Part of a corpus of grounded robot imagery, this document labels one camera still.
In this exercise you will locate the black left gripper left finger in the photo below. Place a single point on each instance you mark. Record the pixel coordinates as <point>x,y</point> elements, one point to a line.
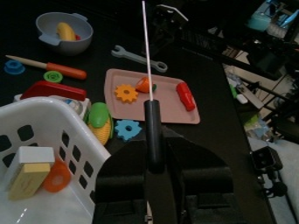
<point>120,175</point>

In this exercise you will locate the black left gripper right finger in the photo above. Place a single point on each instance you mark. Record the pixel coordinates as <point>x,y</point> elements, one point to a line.
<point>202,180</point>

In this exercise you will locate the blue toy gear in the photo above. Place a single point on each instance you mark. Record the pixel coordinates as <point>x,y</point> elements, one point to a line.
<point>127,129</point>

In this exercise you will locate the orange toy fruit slice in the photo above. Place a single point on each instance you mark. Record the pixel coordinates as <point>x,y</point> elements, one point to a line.
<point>58,178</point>

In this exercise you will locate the toy corn cob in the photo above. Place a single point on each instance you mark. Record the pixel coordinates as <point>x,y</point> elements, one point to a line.
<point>100,121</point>

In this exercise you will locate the white plastic basket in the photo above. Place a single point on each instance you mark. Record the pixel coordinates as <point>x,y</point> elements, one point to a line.
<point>47,204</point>

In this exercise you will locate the yellow butter block toy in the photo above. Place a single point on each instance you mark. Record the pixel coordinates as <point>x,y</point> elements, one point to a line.
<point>35,154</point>

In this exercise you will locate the pink plastic tray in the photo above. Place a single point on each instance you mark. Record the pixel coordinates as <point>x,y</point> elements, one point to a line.
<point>167,105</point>

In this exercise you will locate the orange toy gear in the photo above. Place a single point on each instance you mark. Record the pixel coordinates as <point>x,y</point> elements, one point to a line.
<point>126,93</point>

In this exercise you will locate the red toy sausage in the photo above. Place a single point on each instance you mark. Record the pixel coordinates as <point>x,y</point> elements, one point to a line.
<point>186,96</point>

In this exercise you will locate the orange toy carrot piece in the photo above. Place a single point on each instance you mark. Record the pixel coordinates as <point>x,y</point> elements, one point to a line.
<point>143,85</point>

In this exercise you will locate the red toy block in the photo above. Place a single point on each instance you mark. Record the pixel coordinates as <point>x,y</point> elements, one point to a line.
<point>52,90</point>

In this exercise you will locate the green round toy nut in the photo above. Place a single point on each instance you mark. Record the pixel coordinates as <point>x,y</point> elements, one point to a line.
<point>52,76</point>

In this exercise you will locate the grey toy wrench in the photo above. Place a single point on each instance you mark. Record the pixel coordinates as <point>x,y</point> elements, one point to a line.
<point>136,57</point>

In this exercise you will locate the blue round toy nut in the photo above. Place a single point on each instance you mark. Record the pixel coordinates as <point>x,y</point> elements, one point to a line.
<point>13,67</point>

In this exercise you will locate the grey-blue toy pot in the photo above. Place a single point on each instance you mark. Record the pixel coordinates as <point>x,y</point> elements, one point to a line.
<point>72,40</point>

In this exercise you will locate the small red toy piece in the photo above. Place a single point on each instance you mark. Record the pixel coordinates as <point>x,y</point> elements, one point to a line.
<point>78,37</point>

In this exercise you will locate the yellow toy banana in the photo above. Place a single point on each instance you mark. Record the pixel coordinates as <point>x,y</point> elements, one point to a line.
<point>66,31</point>

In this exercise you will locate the teal plastic container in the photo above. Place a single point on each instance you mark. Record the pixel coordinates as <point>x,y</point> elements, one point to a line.
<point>259,21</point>

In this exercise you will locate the small black camera box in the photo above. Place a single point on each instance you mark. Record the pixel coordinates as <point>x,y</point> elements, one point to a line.
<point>266,159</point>

